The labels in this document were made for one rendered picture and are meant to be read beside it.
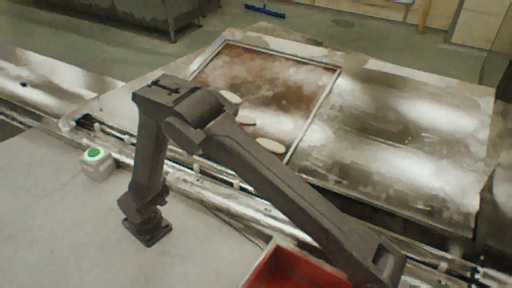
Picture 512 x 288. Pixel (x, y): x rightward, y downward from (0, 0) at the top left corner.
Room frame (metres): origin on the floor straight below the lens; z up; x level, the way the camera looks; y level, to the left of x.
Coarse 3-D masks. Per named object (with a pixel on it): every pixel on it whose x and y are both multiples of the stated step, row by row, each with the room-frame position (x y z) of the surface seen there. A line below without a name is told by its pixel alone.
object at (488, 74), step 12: (504, 24) 2.50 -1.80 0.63; (504, 36) 2.29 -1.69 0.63; (492, 48) 2.55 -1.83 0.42; (504, 48) 2.11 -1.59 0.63; (492, 60) 2.33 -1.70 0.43; (504, 60) 1.94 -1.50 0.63; (480, 72) 2.59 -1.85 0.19; (492, 72) 2.13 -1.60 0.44; (504, 72) 1.80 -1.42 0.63; (480, 84) 2.36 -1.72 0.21; (492, 84) 1.95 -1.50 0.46; (504, 84) 1.78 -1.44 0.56; (504, 96) 1.77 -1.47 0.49
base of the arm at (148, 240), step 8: (160, 216) 0.60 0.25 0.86; (128, 224) 0.57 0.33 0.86; (136, 224) 0.56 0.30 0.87; (144, 224) 0.56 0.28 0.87; (152, 224) 0.56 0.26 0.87; (160, 224) 0.58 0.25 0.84; (168, 224) 0.59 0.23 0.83; (136, 232) 0.55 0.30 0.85; (144, 232) 0.55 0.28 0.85; (152, 232) 0.56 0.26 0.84; (160, 232) 0.56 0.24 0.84; (168, 232) 0.57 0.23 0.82; (144, 240) 0.54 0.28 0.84; (152, 240) 0.54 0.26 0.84
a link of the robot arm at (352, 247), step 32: (224, 96) 0.51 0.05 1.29; (192, 128) 0.42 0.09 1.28; (224, 128) 0.43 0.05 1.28; (224, 160) 0.41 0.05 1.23; (256, 160) 0.40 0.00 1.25; (288, 192) 0.36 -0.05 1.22; (320, 224) 0.33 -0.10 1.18; (352, 224) 0.34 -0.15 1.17; (352, 256) 0.29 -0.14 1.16; (384, 256) 0.30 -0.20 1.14
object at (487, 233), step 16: (496, 176) 0.63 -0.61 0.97; (480, 192) 0.67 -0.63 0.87; (496, 192) 0.57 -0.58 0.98; (480, 208) 0.61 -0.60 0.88; (496, 208) 0.52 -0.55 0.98; (480, 224) 0.55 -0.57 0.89; (496, 224) 0.48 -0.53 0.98; (480, 240) 0.49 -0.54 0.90; (496, 240) 0.43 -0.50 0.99; (480, 256) 0.45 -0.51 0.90; (496, 256) 0.39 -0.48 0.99; (496, 272) 0.36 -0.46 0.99
